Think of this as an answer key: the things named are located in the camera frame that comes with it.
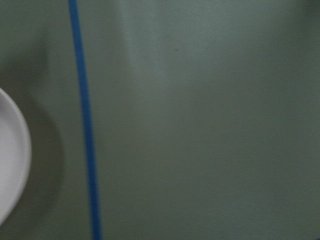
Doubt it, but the pink plate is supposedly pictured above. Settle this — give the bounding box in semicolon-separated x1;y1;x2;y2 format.
0;89;32;224

